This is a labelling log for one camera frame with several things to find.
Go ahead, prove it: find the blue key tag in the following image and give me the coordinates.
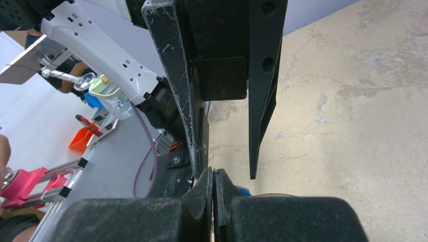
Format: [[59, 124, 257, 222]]
[[236, 186, 252, 197]]

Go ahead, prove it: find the pink plastic clamp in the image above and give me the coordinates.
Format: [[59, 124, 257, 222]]
[[1, 167, 71, 210]]

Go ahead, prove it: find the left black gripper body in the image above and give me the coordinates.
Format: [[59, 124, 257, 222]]
[[175, 1, 249, 101]]

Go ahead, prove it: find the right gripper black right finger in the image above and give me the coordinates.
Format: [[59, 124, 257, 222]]
[[213, 169, 368, 241]]

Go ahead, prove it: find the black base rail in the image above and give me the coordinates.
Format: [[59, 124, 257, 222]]
[[147, 140, 194, 198]]

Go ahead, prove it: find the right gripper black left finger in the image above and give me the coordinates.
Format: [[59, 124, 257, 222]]
[[50, 167, 213, 241]]

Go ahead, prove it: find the orange plastic scoop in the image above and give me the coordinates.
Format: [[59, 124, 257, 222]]
[[68, 127, 93, 154]]

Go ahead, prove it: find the clear bottle green lid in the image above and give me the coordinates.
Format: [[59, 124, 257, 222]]
[[88, 75, 133, 120]]

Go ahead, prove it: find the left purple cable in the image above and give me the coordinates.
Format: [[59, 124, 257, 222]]
[[129, 100, 166, 199]]

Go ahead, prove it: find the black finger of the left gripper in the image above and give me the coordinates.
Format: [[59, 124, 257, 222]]
[[248, 1, 288, 179], [141, 0, 209, 179]]

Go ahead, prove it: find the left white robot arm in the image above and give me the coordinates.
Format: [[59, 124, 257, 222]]
[[1, 1, 288, 179]]

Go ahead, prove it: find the aluminium frame rail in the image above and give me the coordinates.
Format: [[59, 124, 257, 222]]
[[30, 119, 134, 241]]

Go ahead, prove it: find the red handled tool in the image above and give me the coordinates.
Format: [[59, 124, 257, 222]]
[[75, 114, 103, 137]]

